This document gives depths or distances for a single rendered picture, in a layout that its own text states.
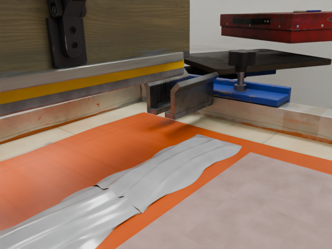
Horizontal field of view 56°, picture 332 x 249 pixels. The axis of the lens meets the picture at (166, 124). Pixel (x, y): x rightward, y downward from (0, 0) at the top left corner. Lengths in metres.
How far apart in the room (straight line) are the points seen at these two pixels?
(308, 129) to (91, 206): 0.29
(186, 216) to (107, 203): 0.07
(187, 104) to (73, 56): 0.21
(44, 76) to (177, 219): 0.16
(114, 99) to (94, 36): 0.27
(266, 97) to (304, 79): 1.83
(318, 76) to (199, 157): 1.95
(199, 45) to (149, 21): 2.30
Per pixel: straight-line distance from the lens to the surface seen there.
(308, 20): 1.11
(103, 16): 0.31
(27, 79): 0.26
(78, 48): 0.28
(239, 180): 0.33
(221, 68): 1.00
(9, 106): 0.28
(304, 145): 0.43
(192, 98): 0.45
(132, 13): 0.34
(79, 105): 0.52
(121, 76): 0.34
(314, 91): 2.29
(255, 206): 0.29
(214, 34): 2.56
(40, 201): 0.32
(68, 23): 0.28
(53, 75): 0.27
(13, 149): 0.45
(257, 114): 0.47
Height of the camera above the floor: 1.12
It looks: 20 degrees down
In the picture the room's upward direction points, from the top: 1 degrees counter-clockwise
